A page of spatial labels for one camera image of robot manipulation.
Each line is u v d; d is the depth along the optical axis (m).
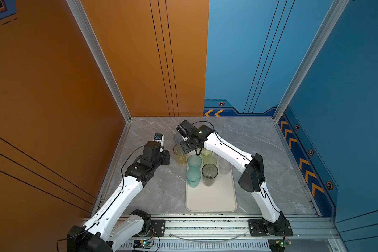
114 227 0.44
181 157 0.87
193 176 0.87
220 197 0.83
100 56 0.86
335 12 0.71
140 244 0.71
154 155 0.59
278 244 0.70
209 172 0.85
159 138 0.68
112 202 0.45
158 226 0.74
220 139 0.58
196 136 0.60
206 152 0.61
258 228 0.72
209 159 0.90
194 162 0.91
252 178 0.50
